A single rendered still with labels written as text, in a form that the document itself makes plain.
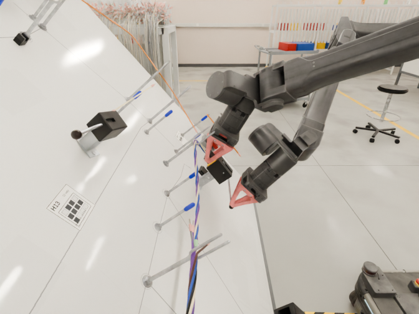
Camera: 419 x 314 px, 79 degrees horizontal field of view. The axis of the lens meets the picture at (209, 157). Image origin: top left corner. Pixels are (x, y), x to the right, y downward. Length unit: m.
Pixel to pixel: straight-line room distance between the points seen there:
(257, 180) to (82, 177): 0.39
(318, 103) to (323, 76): 0.24
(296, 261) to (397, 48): 1.68
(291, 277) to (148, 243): 1.54
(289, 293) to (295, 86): 1.49
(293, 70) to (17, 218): 0.47
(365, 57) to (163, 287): 0.47
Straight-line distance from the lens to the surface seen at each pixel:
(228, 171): 0.64
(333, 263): 2.07
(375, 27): 1.04
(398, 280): 1.84
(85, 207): 0.40
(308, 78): 0.51
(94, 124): 0.42
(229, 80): 0.51
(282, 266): 1.95
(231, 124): 0.59
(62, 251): 0.35
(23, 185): 0.37
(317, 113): 0.72
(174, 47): 1.65
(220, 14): 8.77
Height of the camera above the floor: 1.49
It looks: 29 degrees down
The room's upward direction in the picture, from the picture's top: straight up
